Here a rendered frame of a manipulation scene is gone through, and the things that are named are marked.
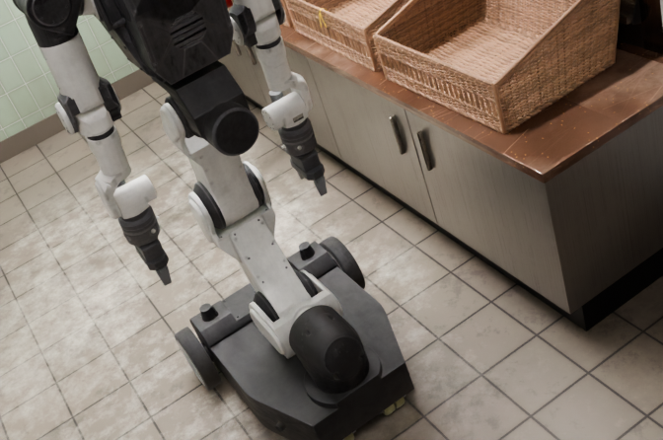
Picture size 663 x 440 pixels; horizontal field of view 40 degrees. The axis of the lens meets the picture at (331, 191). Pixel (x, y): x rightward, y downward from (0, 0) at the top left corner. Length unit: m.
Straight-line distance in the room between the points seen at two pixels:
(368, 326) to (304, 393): 0.27
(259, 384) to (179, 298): 0.79
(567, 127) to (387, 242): 0.95
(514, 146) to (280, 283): 0.72
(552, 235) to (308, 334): 0.66
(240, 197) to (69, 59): 0.63
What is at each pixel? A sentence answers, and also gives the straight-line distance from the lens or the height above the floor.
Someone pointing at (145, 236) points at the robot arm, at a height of 0.69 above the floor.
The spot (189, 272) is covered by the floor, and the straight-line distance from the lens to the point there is 3.29.
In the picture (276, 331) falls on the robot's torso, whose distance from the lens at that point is 2.38.
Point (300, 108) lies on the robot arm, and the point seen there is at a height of 0.80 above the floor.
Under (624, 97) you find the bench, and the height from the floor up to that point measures 0.58.
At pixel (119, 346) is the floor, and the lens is 3.14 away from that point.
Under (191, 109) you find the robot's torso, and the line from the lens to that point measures 2.01.
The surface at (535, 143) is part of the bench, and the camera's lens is 2.30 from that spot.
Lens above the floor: 1.87
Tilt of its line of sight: 33 degrees down
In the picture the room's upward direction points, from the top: 20 degrees counter-clockwise
